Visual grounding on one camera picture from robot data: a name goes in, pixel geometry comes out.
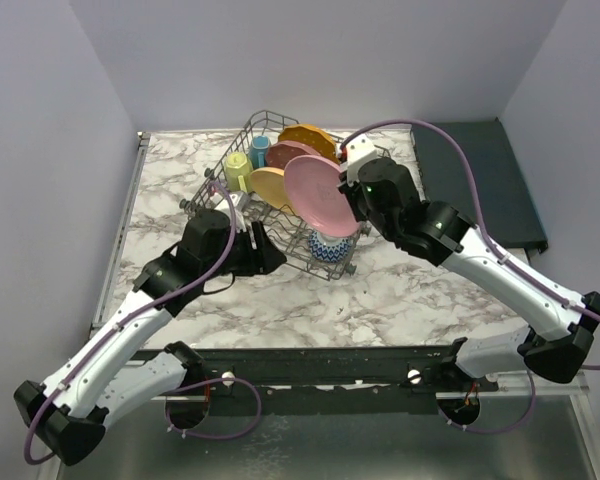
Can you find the grey wire dish rack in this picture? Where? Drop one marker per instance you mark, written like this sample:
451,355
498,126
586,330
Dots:
288,232

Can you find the blue floral mug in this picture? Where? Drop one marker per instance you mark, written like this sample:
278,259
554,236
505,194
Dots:
258,151

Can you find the brown plate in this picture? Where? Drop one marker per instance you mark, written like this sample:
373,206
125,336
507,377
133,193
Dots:
282,152

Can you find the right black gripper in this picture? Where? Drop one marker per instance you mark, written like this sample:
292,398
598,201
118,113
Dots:
350,188

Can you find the dark blue flat box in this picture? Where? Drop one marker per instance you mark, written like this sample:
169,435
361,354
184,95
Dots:
508,209

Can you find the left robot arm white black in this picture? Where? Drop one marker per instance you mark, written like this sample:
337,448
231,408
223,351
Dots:
71,410

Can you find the red patterned bowl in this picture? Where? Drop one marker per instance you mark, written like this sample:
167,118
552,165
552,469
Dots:
330,250

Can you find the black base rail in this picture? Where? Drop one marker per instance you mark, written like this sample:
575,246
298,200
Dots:
330,381

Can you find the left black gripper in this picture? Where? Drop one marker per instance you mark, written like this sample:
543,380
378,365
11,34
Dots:
262,260

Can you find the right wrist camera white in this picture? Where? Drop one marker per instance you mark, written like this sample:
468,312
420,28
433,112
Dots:
357,152

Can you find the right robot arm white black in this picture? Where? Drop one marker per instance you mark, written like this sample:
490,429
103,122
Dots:
560,323

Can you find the yellow green mug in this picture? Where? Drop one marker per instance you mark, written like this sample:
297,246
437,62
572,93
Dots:
238,169

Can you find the pink round bear plate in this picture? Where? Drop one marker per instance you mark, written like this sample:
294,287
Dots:
311,184

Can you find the yellow pink rimmed plate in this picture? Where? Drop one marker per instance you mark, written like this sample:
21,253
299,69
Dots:
268,184

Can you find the orange polka dot plate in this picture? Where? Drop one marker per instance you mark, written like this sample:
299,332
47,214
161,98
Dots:
313,137

